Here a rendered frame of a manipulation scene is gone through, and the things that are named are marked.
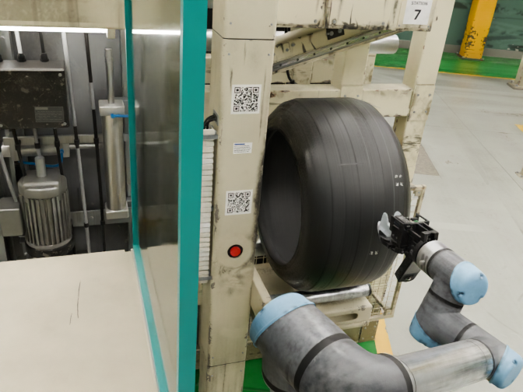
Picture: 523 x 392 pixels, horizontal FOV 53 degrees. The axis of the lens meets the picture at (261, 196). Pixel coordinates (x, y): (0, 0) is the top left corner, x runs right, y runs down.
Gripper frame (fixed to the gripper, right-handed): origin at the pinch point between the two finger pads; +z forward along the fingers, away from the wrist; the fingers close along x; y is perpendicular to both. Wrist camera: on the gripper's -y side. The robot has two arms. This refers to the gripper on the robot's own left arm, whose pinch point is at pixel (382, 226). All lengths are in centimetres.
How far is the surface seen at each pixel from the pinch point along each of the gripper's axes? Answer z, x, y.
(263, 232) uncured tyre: 40.8, 18.2, -18.3
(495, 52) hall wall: 749, -687, -37
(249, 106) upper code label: 17.4, 31.2, 28.6
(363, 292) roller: 17.0, -7.2, -31.1
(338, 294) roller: 17.1, 1.4, -30.4
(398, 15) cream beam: 42, -23, 50
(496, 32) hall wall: 751, -681, 1
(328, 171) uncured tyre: 6.2, 13.5, 13.9
